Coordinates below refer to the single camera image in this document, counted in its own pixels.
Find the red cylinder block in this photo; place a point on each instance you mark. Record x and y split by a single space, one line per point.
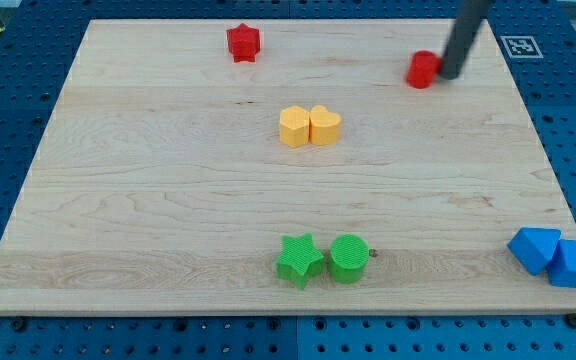
423 68

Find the blue cube block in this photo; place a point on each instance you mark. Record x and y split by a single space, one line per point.
562 268

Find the white fiducial marker tag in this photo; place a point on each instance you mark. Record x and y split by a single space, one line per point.
521 47

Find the yellow pentagon block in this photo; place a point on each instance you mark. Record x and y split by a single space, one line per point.
294 126

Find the green cylinder block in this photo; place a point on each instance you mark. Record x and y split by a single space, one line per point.
348 257

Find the wooden board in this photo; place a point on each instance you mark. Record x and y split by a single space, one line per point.
160 186

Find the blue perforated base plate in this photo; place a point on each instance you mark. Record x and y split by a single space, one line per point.
36 51

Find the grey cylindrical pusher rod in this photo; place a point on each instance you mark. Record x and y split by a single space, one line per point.
463 33

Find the blue triangle block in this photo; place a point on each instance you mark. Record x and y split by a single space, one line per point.
534 247

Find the yellow heart block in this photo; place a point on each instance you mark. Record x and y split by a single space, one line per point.
324 126

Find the green star block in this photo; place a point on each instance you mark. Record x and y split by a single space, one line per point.
299 260

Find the red star block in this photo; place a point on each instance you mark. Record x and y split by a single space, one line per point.
244 43

